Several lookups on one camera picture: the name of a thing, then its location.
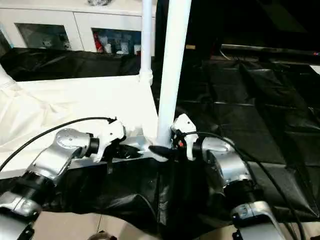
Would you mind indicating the black white patterned ornament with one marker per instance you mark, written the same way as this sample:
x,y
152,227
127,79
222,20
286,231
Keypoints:
x,y
99,2

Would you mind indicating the red packet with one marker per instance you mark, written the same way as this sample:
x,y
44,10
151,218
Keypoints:
x,y
98,43

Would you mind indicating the white plastic table top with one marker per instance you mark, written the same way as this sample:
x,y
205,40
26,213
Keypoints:
x,y
62,100

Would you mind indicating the dark grey robot foot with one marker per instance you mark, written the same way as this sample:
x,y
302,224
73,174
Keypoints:
x,y
101,236

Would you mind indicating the white jar blue print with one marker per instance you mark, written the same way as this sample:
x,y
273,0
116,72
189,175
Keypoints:
x,y
123,48

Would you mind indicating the white flat board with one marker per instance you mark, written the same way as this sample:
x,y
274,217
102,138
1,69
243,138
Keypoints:
x,y
315,69

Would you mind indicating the black plastic mat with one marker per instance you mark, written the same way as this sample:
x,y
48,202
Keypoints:
x,y
250,112

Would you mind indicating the white cabinet with glass doors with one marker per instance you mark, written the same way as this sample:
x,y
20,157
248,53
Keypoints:
x,y
75,15

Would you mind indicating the small tan label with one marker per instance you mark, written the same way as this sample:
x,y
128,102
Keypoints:
x,y
190,47

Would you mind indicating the long black bar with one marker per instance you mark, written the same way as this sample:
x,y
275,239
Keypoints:
x,y
270,50

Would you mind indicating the white plastic table leg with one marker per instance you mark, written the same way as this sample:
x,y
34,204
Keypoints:
x,y
147,37
5,77
172,62

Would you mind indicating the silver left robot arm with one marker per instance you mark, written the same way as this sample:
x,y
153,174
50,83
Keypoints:
x,y
57,155

